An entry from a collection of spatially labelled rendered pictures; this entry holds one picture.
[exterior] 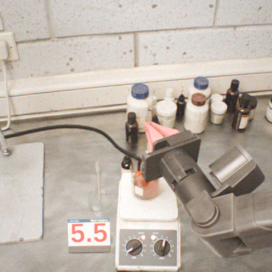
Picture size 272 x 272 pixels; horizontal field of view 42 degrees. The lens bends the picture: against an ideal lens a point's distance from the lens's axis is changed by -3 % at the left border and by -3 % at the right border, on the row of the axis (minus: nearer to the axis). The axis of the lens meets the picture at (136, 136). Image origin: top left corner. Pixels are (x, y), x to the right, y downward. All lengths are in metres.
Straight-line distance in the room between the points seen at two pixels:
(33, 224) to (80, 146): 0.27
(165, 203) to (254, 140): 0.39
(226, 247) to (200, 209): 0.06
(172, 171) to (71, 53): 0.56
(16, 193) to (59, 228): 0.15
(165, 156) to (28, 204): 0.41
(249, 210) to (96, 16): 0.68
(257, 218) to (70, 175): 0.58
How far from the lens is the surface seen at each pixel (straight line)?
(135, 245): 0.74
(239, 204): 0.48
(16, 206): 0.89
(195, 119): 1.00
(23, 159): 0.99
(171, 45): 1.06
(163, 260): 0.76
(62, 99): 1.07
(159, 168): 0.59
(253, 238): 0.48
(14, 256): 0.84
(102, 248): 0.81
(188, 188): 0.55
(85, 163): 0.96
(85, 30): 1.00
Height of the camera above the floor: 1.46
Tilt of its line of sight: 44 degrees down
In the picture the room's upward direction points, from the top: straight up
